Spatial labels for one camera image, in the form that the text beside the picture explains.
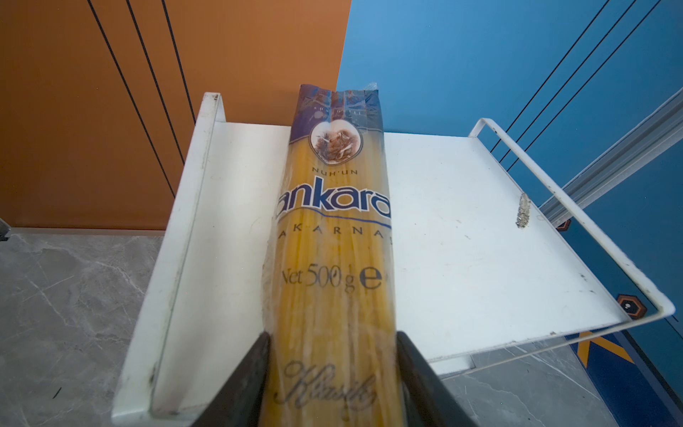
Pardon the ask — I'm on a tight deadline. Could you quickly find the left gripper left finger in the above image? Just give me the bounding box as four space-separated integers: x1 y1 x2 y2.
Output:
191 332 270 427

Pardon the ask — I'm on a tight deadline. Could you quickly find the white two-tier shelf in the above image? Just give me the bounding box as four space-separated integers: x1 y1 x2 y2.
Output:
110 91 677 427

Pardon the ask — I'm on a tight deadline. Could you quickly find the Ankara spaghetti bag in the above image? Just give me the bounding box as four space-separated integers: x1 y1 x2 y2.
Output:
259 85 406 426

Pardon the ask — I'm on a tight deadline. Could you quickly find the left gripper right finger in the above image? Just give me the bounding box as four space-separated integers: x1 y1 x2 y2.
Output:
396 331 477 427

